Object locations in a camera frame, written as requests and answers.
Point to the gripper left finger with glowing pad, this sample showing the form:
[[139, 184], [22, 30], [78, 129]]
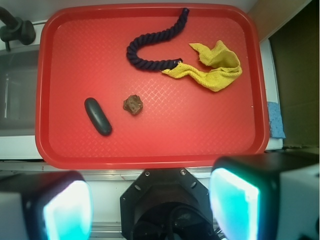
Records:
[[45, 206]]

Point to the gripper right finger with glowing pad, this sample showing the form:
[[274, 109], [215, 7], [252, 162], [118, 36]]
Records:
[[269, 196]]

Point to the dark green plastic pickle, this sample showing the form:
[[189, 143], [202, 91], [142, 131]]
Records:
[[97, 116]]

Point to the blue sponge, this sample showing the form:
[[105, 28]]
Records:
[[275, 121]]

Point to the brown crumpled lump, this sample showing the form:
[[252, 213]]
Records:
[[133, 104]]

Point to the red plastic tray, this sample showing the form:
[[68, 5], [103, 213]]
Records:
[[82, 54]]

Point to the yellow knitted cloth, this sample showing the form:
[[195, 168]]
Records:
[[225, 67]]

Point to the stainless steel sink basin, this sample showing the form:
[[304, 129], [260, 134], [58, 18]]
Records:
[[18, 87]]

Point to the black faucet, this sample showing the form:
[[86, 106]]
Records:
[[15, 29]]

